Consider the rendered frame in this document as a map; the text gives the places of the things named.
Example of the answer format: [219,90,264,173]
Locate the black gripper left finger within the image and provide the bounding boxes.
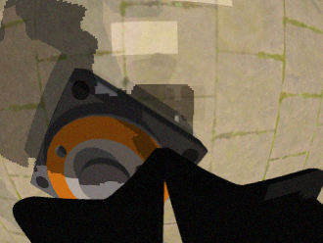
[12,148,164,243]

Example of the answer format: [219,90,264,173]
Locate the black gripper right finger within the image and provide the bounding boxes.
[161,146,323,243]

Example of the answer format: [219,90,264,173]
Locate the orange round plate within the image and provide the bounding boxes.
[46,114,162,200]

